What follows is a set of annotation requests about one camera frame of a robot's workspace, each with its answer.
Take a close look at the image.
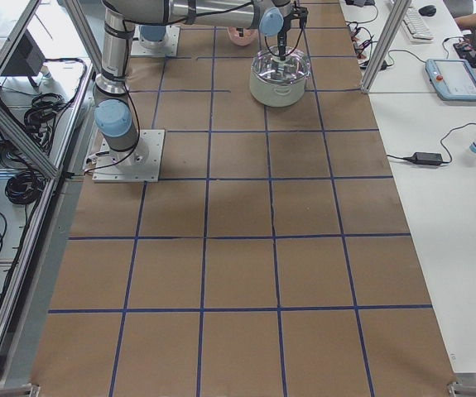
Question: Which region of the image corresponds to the brown paper table cover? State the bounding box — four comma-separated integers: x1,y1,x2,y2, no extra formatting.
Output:
31,1,454,396

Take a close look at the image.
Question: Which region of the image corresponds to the coiled black cable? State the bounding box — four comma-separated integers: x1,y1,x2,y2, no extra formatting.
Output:
23,93,67,136
4,169,43,206

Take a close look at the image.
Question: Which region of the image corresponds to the white cooking pot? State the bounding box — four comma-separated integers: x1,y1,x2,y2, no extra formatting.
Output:
249,72,307,108

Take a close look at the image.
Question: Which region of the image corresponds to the coiled black cable upper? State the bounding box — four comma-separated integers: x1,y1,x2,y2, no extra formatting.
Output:
23,93,67,136

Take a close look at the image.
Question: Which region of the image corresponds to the black computer mouse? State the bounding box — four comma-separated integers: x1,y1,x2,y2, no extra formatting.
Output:
418,5,437,17

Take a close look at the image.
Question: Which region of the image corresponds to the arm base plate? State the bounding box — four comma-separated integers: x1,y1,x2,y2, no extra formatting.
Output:
131,25,180,58
92,130,165,183

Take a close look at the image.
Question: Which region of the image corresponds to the black power adapter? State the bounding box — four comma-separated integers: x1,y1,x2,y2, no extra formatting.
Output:
402,152,445,166

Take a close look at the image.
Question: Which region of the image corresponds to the dark grey box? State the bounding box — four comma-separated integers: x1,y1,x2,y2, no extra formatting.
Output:
1,30,46,79

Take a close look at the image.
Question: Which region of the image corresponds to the aluminium frame rail left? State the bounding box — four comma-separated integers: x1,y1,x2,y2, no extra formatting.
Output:
0,99,59,179

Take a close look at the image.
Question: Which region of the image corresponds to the aluminium frame post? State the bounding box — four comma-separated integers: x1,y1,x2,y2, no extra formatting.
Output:
361,0,411,93

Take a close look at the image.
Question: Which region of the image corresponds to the blue teach pendant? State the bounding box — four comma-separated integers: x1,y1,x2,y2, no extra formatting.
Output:
425,59,476,102

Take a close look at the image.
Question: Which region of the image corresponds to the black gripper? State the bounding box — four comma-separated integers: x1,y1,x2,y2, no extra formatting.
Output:
277,0,296,57

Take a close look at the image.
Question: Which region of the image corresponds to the glass pot lid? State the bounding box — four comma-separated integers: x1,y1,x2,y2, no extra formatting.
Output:
251,46,310,85

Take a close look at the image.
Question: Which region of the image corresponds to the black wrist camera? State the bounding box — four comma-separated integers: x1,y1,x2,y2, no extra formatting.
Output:
294,6,309,30

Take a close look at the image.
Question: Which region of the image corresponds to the pink bowl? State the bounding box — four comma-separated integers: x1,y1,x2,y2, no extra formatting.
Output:
227,27,258,46

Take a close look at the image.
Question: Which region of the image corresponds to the white keyboard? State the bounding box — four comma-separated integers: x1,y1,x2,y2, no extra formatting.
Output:
401,7,434,43

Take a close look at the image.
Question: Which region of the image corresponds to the coiled black cable lower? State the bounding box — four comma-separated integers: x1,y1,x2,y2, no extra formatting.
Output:
4,169,43,206

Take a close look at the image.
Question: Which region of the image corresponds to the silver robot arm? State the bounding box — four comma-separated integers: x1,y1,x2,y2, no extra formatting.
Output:
94,1,301,171
131,25,260,58

